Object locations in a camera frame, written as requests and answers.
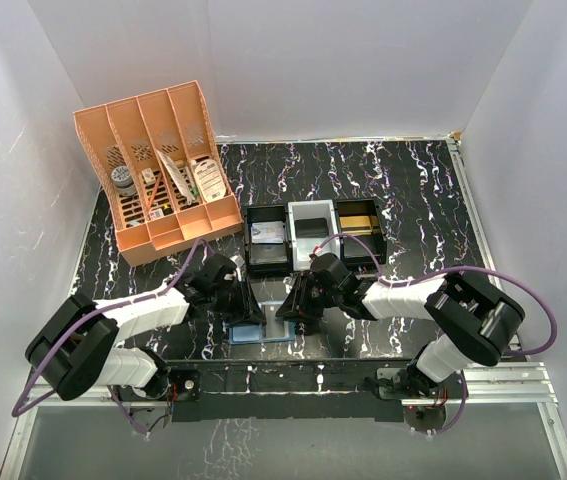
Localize black tray right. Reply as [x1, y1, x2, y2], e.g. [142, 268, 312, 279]
[333, 198, 387, 268]

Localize roll of tape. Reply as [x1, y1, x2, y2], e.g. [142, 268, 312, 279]
[111, 165, 137, 197]

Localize orange pencil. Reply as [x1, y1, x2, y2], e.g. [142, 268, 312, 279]
[147, 172, 163, 210]

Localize white plastic bin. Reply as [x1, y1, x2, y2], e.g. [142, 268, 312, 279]
[287, 200, 339, 271]

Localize blue leather card holder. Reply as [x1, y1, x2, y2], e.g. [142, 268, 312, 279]
[228, 323, 276, 345]

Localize black tray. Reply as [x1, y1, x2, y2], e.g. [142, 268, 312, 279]
[333, 198, 387, 268]
[243, 204, 293, 278]

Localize white labelled blister pack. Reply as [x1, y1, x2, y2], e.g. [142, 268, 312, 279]
[193, 158, 227, 203]

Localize black tray left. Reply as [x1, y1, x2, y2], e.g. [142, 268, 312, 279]
[243, 204, 293, 278]

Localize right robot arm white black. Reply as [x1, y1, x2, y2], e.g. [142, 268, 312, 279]
[276, 253, 525, 397]

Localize gold box in tray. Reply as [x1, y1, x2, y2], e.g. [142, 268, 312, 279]
[339, 215, 380, 236]

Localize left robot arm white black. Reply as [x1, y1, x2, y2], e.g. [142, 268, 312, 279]
[25, 253, 266, 401]

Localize orange plastic file organizer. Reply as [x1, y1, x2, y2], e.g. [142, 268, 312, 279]
[73, 81, 243, 267]

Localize small white eraser box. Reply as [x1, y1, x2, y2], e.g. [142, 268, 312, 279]
[141, 168, 156, 185]

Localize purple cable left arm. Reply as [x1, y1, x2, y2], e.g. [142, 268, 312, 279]
[11, 237, 214, 436]

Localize black VIP credit card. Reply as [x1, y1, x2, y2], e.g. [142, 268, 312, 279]
[262, 302, 295, 342]

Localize white paper packet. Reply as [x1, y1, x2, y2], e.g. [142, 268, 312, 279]
[156, 150, 195, 205]

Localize silver card in tray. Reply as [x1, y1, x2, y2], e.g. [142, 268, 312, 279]
[250, 221, 286, 244]

